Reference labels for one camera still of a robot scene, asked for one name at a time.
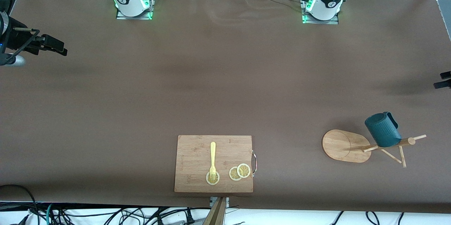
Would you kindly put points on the bamboo cutting board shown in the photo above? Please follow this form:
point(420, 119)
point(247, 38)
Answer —
point(193, 161)

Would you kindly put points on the brown table cover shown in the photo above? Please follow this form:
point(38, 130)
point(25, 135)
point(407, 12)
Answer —
point(225, 77)

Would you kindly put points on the metal bracket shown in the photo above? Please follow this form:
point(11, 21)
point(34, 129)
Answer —
point(227, 202)

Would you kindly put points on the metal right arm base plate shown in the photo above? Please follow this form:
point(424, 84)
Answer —
point(141, 17)

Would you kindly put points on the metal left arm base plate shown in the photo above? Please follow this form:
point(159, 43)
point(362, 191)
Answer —
point(331, 22)

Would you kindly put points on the lemon slice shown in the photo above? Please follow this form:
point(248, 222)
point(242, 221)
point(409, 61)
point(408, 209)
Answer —
point(233, 175)
point(243, 170)
point(212, 182)

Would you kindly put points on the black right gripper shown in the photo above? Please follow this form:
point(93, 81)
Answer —
point(14, 40)

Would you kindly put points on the teal mug yellow inside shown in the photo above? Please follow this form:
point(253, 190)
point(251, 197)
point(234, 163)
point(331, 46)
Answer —
point(382, 131)

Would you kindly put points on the yellow plastic fork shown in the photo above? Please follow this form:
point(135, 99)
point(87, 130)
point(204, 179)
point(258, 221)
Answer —
point(212, 154)

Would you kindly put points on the wooden mug rack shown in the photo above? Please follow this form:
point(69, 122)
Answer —
point(341, 145)

